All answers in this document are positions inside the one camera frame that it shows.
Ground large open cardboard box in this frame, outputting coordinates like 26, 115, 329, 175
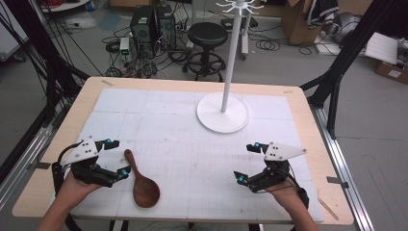
281, 0, 325, 46

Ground white hook stand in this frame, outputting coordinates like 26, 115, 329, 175
195, 0, 266, 135

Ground person's left hand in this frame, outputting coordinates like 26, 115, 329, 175
55, 170, 104, 210

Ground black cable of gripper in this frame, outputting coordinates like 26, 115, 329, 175
51, 141, 85, 197
282, 162, 311, 210

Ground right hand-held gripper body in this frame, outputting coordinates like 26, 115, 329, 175
247, 141, 308, 194

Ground black metal frame with cables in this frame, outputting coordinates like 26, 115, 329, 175
0, 0, 91, 184

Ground person's right hand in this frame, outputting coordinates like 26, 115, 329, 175
265, 180, 306, 215

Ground grey shiny bundle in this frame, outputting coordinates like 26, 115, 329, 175
329, 12, 363, 44

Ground small grey power box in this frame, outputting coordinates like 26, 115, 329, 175
118, 37, 131, 56

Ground brown wooden spoon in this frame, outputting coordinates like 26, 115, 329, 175
123, 148, 161, 209

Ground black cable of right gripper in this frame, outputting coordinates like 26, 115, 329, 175
282, 162, 311, 210

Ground black round stool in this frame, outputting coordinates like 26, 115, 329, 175
181, 21, 230, 83

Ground dark striped cloth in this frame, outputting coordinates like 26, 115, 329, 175
307, 0, 340, 31

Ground black metal frame struts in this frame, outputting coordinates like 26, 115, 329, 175
299, 0, 399, 141

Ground white foam sheet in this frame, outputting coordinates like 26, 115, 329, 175
364, 31, 399, 65

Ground tangle of black floor cables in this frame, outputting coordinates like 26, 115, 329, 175
101, 25, 194, 80

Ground flat black box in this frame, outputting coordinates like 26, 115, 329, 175
220, 14, 260, 31

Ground thin wooden stick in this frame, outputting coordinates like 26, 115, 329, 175
317, 195, 340, 221

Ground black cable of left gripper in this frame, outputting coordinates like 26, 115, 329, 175
51, 141, 85, 197

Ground aluminium rail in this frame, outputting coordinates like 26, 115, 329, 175
0, 124, 55, 211
308, 105, 375, 231

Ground light wooden table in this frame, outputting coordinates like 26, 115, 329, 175
12, 75, 355, 226

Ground white gridded mat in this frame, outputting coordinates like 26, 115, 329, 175
50, 88, 325, 223

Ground black computer tower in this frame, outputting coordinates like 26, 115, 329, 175
129, 5, 156, 46
155, 3, 178, 51

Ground coiled black cable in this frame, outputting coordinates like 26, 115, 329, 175
255, 38, 281, 52

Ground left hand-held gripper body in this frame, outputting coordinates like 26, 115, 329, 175
60, 136, 118, 189

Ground small flat cardboard box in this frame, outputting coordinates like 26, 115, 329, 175
374, 60, 408, 86

